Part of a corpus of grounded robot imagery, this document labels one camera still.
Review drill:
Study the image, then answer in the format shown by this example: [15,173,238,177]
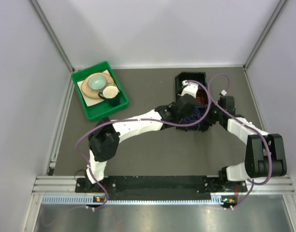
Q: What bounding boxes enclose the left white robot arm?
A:
[86,94,199,192]

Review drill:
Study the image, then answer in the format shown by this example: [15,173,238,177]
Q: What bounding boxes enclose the slotted grey cable duct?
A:
[42,195,224,205]

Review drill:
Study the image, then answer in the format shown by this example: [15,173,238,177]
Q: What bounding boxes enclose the red thin wires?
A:
[196,90,208,104]

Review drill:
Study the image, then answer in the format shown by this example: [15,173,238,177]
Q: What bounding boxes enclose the wooden round plate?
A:
[81,72,115,99]

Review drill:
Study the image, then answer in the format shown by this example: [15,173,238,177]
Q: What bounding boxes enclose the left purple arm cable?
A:
[74,79,211,211]

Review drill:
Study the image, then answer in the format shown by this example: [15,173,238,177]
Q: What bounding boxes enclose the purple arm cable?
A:
[74,79,211,211]
[207,73,273,211]

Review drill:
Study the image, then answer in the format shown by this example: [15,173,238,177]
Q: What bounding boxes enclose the green plastic bin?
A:
[71,61,129,121]

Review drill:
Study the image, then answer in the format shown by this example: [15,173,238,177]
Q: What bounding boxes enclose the dark green mug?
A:
[98,86,120,107]

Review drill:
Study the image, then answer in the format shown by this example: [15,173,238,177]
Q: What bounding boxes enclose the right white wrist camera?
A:
[220,89,227,96]

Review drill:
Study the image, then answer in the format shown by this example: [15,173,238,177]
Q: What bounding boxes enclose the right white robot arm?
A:
[205,96,287,191]

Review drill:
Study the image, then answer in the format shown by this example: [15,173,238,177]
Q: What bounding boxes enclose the purple thin wires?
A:
[181,106,209,126]

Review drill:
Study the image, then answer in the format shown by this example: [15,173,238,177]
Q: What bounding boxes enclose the light teal bowl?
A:
[87,74,107,90]

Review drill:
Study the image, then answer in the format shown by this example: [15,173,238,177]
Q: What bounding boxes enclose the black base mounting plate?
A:
[75,175,247,193]

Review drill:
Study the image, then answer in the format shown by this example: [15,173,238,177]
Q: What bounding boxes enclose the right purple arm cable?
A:
[207,73,273,211]

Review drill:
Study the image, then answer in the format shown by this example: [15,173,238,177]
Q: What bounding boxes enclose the white square board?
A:
[77,70,116,107]

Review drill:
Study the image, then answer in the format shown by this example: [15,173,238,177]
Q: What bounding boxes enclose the black three-compartment tray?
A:
[175,72,211,132]

